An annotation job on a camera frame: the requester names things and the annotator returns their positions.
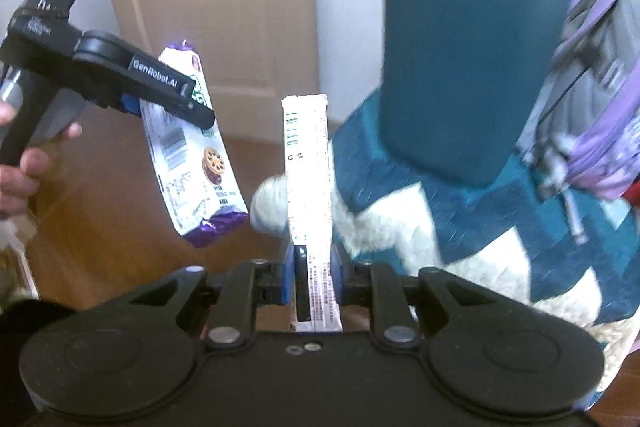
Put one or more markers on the white purple biscuit packet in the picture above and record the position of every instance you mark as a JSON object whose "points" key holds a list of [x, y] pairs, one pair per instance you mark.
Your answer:
{"points": [[190, 177]]}

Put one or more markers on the person's left hand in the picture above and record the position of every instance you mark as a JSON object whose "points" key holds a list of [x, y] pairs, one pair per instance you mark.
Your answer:
{"points": [[15, 192]]}

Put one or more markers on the long white wrapper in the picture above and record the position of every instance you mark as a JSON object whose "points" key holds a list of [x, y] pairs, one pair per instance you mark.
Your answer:
{"points": [[307, 167]]}

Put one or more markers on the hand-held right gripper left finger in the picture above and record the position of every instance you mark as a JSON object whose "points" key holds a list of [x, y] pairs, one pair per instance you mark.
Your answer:
{"points": [[288, 277]]}

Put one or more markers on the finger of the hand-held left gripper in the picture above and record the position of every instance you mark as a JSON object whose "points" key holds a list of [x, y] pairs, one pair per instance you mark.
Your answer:
{"points": [[131, 104]]}

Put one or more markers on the beige wooden door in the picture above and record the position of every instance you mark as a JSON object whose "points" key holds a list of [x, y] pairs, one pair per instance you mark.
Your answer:
{"points": [[225, 7]]}

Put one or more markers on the purple backpack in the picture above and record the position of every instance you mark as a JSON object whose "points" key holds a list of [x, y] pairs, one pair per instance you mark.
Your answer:
{"points": [[605, 147]]}

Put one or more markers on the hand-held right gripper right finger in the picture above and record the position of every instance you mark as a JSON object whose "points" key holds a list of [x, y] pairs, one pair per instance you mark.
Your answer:
{"points": [[336, 277]]}

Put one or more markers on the white plastic bag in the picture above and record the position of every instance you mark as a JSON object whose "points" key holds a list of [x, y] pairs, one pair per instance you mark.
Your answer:
{"points": [[20, 257]]}

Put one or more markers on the teal trash bin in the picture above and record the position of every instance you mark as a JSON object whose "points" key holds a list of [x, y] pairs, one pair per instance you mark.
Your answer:
{"points": [[460, 67]]}

